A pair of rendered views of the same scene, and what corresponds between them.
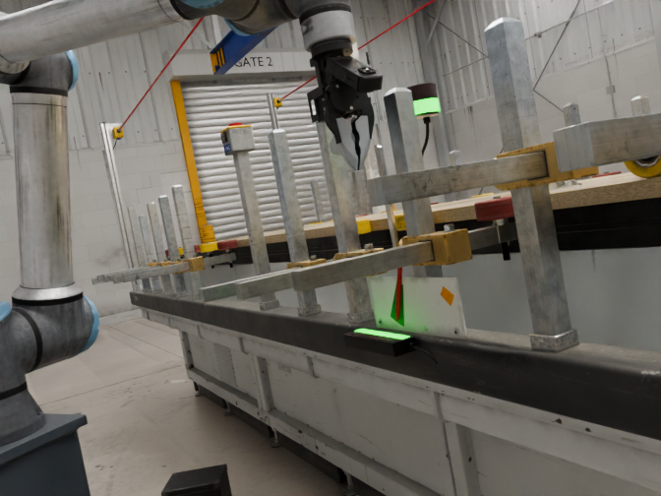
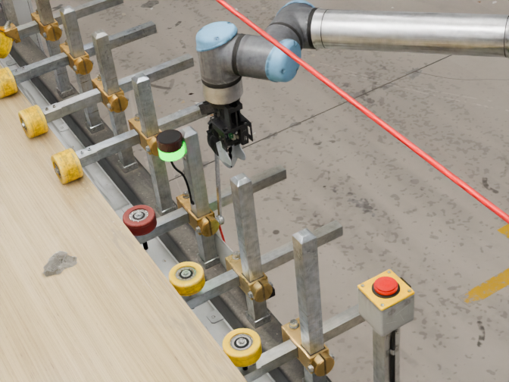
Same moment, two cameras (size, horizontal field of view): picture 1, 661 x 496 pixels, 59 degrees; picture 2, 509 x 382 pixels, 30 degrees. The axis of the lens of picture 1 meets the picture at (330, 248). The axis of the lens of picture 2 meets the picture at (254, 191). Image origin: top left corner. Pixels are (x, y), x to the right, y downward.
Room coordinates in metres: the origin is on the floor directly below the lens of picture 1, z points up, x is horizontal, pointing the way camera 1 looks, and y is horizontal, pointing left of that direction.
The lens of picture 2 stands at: (2.81, 0.04, 2.38)
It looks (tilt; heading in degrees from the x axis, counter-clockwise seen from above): 39 degrees down; 182
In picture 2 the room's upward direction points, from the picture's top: 7 degrees counter-clockwise
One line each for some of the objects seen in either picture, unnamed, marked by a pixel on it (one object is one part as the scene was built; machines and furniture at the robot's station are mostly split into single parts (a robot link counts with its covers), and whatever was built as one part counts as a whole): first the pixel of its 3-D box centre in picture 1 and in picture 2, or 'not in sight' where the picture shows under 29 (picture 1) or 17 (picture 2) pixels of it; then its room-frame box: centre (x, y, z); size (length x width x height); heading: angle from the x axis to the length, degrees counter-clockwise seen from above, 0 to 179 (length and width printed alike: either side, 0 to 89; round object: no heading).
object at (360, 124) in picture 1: (355, 144); (226, 158); (1.03, -0.07, 1.04); 0.06 x 0.03 x 0.09; 28
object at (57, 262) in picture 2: (565, 181); (57, 260); (1.19, -0.49, 0.91); 0.09 x 0.07 x 0.02; 130
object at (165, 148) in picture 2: (419, 94); (170, 140); (1.03, -0.20, 1.11); 0.06 x 0.06 x 0.02
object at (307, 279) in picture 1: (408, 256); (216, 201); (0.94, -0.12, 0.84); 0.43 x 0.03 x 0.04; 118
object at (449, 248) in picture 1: (433, 247); (196, 214); (0.99, -0.17, 0.85); 0.13 x 0.06 x 0.05; 28
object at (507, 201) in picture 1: (502, 227); (142, 230); (1.04, -0.31, 0.85); 0.08 x 0.08 x 0.11
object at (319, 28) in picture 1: (328, 34); (223, 86); (1.02, -0.06, 1.23); 0.10 x 0.09 x 0.05; 118
